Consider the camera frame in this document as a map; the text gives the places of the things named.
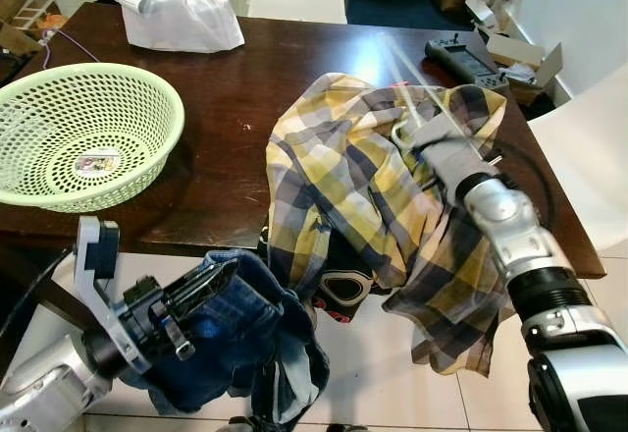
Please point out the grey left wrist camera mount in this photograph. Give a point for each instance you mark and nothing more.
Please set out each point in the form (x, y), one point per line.
(98, 250)

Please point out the small open cardboard box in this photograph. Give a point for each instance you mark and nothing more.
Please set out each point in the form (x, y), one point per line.
(525, 59)

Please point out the dark brown wooden table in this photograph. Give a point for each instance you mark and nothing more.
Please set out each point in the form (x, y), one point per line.
(226, 108)

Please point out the light green plastic basket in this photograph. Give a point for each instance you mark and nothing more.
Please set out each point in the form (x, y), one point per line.
(59, 93)

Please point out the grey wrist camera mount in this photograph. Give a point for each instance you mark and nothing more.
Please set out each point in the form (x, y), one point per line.
(446, 152)
(98, 250)

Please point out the white plastic bag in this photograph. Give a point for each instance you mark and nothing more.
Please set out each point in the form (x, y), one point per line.
(182, 20)

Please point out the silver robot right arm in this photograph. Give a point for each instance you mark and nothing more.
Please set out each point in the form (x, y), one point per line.
(505, 221)

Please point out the yellow plaid shirt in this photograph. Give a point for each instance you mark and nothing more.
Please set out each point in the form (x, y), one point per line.
(334, 177)

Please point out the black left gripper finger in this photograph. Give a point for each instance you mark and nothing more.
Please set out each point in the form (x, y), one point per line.
(206, 280)
(208, 304)

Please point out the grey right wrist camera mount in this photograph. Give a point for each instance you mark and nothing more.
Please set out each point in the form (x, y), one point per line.
(446, 152)

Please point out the blue denim jeans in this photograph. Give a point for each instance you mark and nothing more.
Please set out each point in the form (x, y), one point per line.
(255, 353)

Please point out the dark grey handheld controller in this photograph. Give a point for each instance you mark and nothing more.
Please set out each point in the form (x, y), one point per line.
(461, 59)

